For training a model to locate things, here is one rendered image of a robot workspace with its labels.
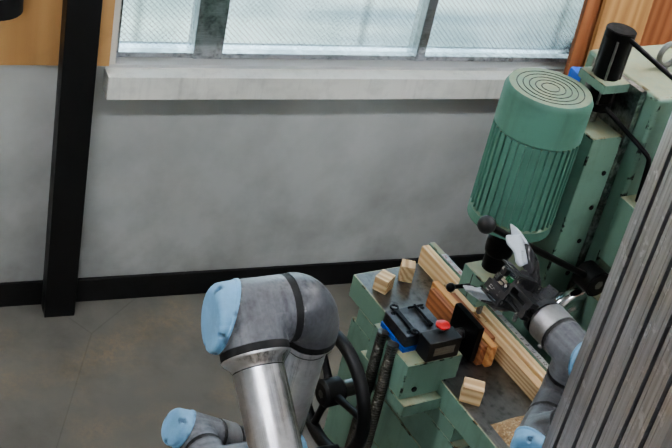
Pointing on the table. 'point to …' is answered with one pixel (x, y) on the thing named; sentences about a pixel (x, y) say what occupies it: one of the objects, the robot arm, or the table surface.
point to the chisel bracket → (472, 272)
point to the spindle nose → (495, 249)
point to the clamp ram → (469, 329)
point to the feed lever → (584, 276)
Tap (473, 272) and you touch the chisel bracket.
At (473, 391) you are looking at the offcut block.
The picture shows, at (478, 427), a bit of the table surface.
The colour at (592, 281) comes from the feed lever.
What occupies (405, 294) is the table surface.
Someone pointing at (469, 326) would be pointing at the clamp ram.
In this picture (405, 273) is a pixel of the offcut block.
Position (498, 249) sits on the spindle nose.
